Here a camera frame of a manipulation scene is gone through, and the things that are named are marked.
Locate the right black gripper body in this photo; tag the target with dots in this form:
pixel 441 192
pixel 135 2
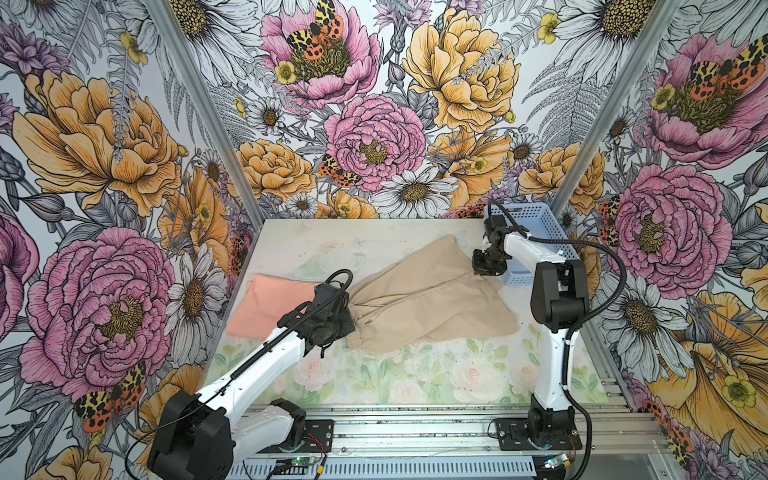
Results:
pixel 491 261

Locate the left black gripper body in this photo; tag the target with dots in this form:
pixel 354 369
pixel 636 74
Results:
pixel 340 326

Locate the light blue plastic basket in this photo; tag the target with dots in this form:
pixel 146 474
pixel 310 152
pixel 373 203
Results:
pixel 536 237

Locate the peach graphic t-shirt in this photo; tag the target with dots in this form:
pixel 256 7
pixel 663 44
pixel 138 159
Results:
pixel 265 301

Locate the beige drawstring shorts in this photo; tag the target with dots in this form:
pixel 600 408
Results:
pixel 432 295

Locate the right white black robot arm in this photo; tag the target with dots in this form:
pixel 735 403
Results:
pixel 559 301

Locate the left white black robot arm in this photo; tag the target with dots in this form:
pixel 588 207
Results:
pixel 203 435

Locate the green circuit board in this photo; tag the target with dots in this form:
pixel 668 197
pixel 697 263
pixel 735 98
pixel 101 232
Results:
pixel 294 463

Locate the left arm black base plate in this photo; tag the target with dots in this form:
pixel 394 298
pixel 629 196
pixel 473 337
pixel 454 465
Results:
pixel 311 436

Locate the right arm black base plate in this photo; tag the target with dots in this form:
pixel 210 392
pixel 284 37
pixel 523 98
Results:
pixel 512 434

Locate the aluminium rail frame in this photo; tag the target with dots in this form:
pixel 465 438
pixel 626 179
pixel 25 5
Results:
pixel 413 431

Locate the white vented cable duct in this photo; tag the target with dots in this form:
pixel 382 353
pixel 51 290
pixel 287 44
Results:
pixel 512 467

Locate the left aluminium corner post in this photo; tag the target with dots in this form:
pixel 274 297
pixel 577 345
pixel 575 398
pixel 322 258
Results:
pixel 185 65

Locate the aluminium corner post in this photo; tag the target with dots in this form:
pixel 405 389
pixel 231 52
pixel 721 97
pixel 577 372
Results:
pixel 185 65
pixel 650 36

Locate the right aluminium corner post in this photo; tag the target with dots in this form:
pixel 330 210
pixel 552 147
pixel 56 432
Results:
pixel 650 36

